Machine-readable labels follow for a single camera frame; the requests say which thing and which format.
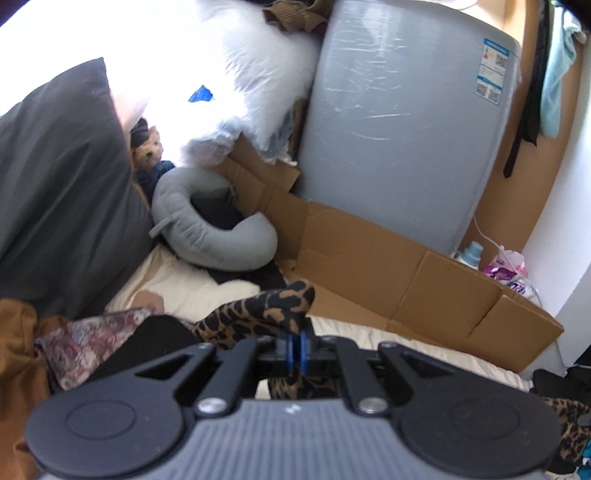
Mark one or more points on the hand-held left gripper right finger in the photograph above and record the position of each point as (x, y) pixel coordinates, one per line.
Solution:
(304, 355)

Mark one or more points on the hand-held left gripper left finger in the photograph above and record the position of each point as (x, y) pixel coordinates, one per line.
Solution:
(290, 355)

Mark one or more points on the leopard print skirt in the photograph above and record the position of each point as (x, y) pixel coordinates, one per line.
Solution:
(258, 314)

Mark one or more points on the brown cardboard sheet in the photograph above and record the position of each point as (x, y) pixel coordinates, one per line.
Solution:
(369, 267)

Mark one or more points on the black cloth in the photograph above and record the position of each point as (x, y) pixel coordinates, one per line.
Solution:
(217, 212)
(157, 337)

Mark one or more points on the grey neck pillow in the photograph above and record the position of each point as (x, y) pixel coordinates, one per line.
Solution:
(184, 207)

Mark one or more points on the floral patterned cloth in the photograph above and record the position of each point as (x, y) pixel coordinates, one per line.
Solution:
(78, 337)

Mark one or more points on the pink plastic packet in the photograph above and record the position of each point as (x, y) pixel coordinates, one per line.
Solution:
(501, 267)

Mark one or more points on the brown teddy bear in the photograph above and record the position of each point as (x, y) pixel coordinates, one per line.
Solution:
(147, 150)

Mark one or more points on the brown cloth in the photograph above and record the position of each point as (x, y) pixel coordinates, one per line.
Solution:
(18, 369)

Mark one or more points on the dark grey pillow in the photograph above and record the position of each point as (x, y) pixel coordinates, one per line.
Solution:
(60, 184)

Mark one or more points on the white pillow in plastic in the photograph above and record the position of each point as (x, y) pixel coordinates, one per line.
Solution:
(263, 69)

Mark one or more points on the black hanging garment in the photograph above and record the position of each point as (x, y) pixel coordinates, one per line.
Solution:
(531, 115)

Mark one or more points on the teal hanging towel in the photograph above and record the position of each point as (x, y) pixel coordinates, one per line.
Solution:
(558, 78)

